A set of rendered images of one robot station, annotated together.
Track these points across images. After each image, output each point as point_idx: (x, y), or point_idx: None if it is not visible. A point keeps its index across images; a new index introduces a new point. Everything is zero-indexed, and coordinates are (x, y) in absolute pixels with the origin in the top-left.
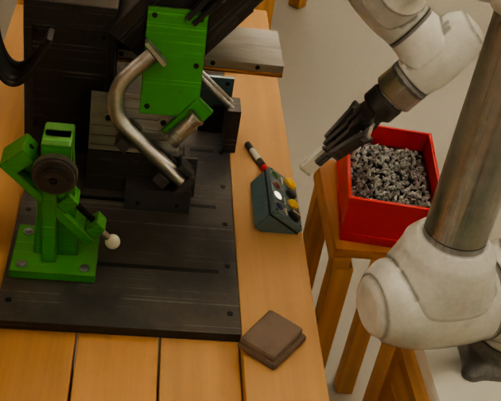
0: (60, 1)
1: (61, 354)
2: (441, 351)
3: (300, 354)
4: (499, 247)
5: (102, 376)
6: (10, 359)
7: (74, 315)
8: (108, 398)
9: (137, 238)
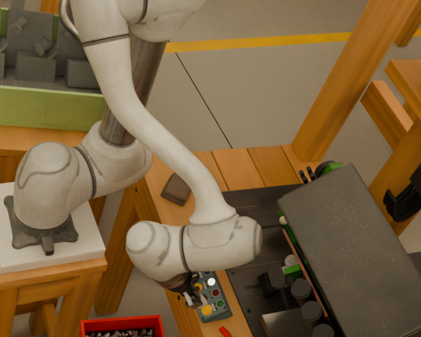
0: (420, 251)
1: (267, 178)
2: (79, 208)
3: (160, 188)
4: (79, 164)
5: (244, 170)
6: (285, 172)
7: (274, 191)
8: (236, 161)
9: (274, 248)
